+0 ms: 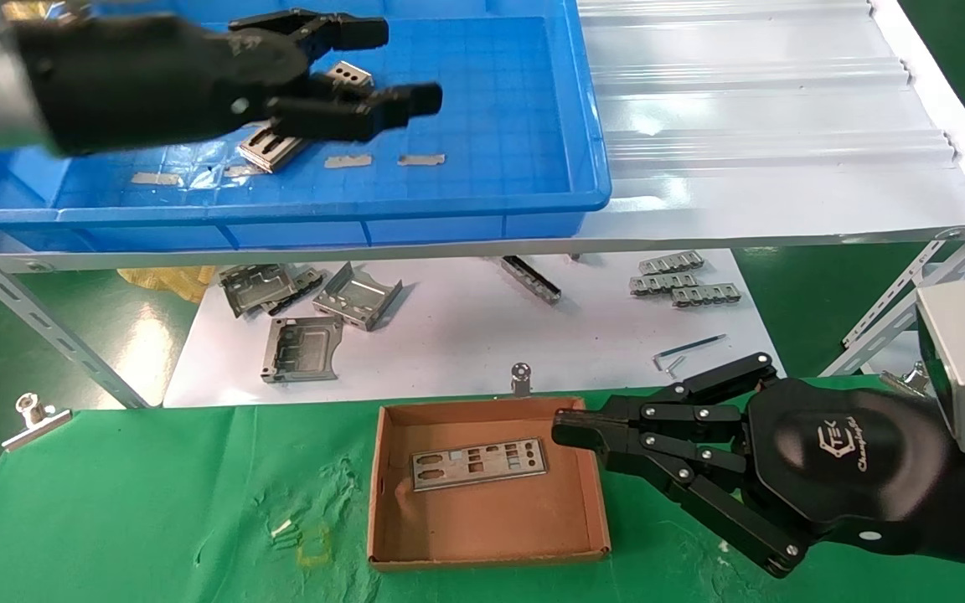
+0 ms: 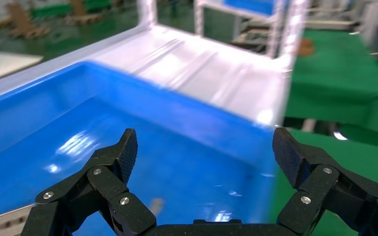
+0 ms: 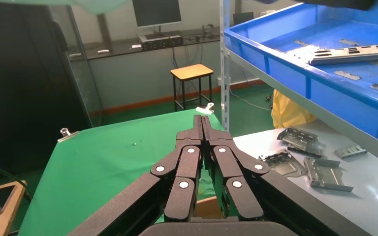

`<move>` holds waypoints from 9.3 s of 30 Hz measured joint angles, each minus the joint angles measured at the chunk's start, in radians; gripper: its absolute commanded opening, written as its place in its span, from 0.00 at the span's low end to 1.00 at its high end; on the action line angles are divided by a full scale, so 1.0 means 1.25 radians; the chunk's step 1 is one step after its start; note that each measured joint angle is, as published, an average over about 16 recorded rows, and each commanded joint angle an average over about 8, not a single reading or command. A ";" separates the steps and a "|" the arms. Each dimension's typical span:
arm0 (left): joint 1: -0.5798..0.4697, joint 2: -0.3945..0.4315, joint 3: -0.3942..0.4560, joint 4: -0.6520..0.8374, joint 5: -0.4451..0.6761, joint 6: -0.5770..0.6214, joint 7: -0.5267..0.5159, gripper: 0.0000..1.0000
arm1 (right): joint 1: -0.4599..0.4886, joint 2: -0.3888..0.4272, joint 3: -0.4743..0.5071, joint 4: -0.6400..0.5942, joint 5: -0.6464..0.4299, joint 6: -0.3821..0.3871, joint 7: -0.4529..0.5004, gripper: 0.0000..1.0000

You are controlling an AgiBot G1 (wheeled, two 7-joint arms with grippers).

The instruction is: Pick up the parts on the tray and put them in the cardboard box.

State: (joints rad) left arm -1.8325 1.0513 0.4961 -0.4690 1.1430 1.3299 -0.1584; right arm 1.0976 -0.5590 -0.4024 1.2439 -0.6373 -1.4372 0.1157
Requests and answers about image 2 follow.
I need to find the long metal slide rail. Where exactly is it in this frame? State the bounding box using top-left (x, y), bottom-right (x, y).
top-left (0, 204), bottom-right (36, 236)

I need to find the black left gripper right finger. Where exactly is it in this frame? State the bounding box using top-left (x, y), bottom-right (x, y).
top-left (272, 127), bottom-right (378, 236)

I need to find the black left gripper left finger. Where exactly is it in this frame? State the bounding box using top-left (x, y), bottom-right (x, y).
top-left (21, 128), bottom-right (157, 236)

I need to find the grey metal shelf rack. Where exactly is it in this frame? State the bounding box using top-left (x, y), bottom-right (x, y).
top-left (0, 0), bottom-right (309, 131)

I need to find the white worktable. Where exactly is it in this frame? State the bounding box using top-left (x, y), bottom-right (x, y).
top-left (0, 50), bottom-right (43, 87)

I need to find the blue plastic tray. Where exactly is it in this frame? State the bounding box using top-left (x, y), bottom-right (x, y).
top-left (0, 60), bottom-right (286, 236)

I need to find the wooden frame stack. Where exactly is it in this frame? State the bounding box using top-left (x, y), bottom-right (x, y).
top-left (4, 1), bottom-right (51, 40)

